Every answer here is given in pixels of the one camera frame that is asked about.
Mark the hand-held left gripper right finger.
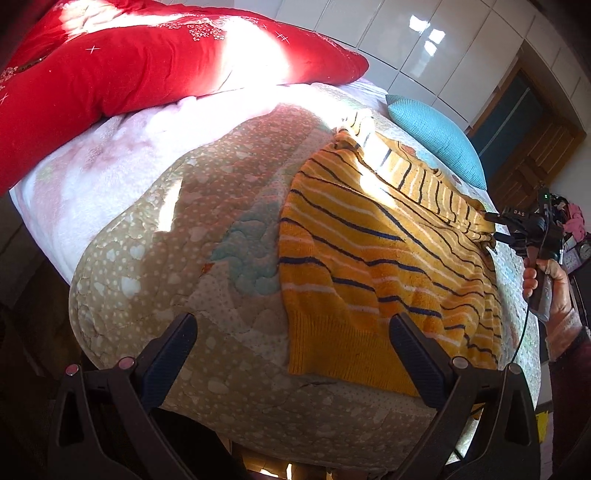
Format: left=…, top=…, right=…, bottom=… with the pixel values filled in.
left=389, top=312, right=541, bottom=480

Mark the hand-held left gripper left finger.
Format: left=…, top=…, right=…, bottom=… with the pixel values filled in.
left=54, top=312, right=199, bottom=480

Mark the orange striped knit sweater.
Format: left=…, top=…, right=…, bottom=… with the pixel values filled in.
left=277, top=111, right=505, bottom=398

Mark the person's right forearm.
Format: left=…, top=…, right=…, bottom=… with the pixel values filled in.
left=545, top=305, right=591, bottom=480

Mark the person's right hand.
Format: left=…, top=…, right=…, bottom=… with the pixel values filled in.
left=522, top=258, right=575, bottom=326

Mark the pink cloth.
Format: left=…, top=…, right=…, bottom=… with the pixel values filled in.
left=564, top=203, right=588, bottom=241

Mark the dark wooden door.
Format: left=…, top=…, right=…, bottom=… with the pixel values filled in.
left=467, top=68, right=587, bottom=204

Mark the teal pillow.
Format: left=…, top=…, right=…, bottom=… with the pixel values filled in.
left=385, top=94, right=488, bottom=191

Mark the heart patterned quilted bedspread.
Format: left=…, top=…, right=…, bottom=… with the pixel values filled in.
left=68, top=83, right=541, bottom=474

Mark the pink fleece blanket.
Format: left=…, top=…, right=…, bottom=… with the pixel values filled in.
left=9, top=83, right=296, bottom=284

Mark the white glossy wardrobe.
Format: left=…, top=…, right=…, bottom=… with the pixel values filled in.
left=231, top=0, right=541, bottom=132

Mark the red embroidered quilt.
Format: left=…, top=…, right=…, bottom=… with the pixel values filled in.
left=0, top=0, right=370, bottom=197

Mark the black cable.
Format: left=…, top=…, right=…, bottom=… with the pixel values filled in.
left=455, top=263, right=532, bottom=462

